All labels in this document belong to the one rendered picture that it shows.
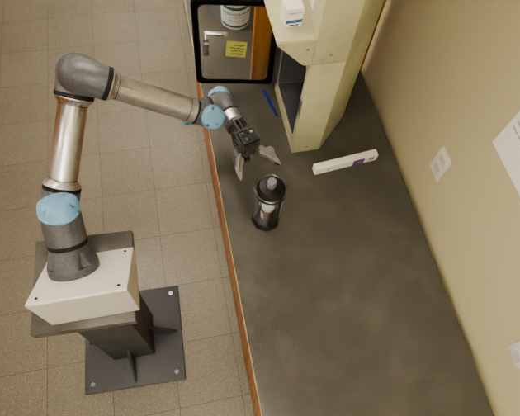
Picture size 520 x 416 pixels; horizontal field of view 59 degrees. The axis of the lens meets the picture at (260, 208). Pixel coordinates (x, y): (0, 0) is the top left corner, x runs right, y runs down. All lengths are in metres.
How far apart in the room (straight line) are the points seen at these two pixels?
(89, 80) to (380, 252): 1.09
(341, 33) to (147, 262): 1.70
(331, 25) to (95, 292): 0.98
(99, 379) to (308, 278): 1.30
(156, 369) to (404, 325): 1.31
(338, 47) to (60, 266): 1.03
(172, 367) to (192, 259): 0.58
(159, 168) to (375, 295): 1.69
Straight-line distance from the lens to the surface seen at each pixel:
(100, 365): 2.53
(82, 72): 1.39
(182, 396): 2.46
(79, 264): 1.48
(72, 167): 1.55
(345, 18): 1.37
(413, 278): 1.70
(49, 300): 1.42
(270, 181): 1.43
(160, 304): 2.54
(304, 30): 1.41
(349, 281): 1.63
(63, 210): 1.42
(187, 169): 2.87
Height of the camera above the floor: 2.44
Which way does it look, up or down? 63 degrees down
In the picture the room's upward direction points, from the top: 8 degrees clockwise
